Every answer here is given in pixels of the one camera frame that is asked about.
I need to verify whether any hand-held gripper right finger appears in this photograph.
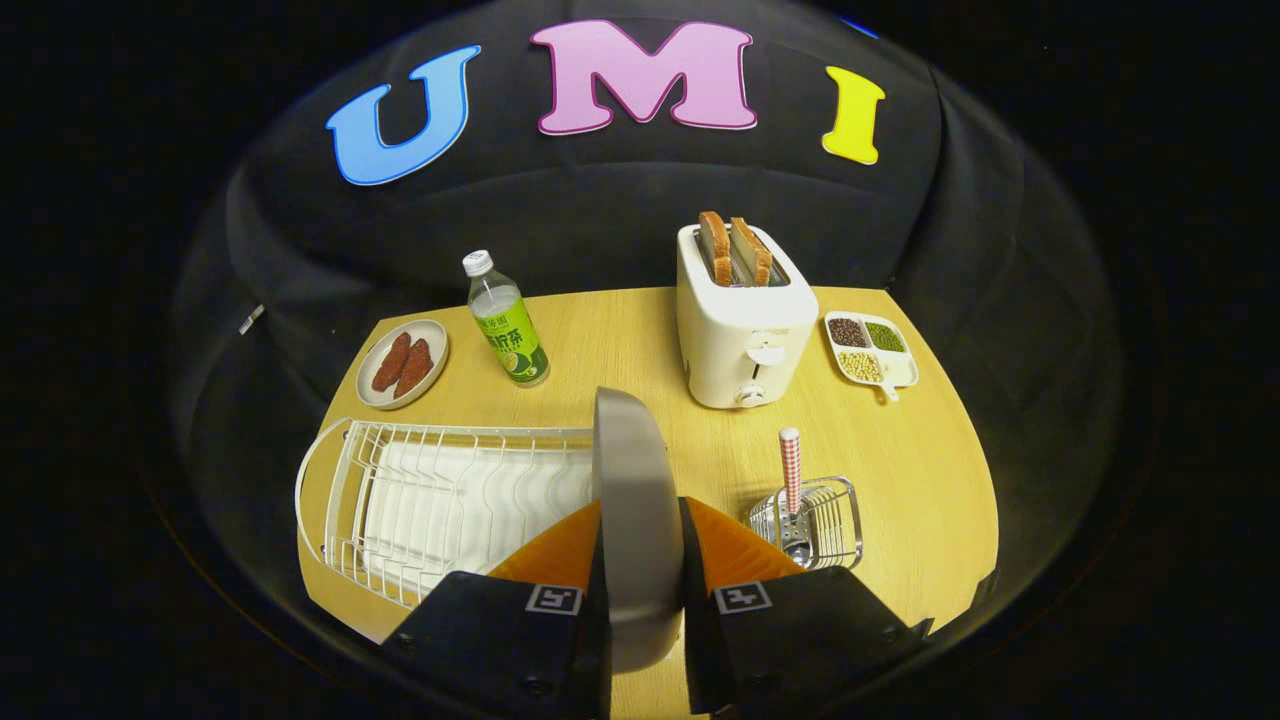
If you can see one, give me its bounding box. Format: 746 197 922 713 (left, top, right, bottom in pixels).
680 497 936 716

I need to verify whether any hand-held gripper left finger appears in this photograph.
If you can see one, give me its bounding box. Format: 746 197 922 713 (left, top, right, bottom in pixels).
380 500 613 720

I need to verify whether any grey plate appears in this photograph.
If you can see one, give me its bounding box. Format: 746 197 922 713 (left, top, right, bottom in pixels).
592 387 686 674

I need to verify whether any metal wire basket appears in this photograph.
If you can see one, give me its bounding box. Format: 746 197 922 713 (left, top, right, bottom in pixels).
745 476 863 571

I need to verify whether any checkered handle metal spoon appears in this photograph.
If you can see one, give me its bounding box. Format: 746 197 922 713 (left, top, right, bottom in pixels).
778 427 813 563

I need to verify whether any white wire dish rack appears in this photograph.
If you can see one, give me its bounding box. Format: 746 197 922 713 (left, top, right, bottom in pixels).
295 417 601 611

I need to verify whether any white divided dish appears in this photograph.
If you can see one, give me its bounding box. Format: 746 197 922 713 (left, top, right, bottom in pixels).
824 310 919 402

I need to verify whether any white toaster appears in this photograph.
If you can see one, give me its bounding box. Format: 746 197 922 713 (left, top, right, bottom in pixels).
676 222 820 409

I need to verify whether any green label drink bottle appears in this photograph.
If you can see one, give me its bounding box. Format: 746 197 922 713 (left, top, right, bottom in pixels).
462 250 550 388

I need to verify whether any red sausage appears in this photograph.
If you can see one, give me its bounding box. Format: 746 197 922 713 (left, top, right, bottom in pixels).
371 332 412 393
394 338 434 399

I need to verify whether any small beige saucer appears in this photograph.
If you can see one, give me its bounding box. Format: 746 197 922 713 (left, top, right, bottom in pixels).
356 319 450 411

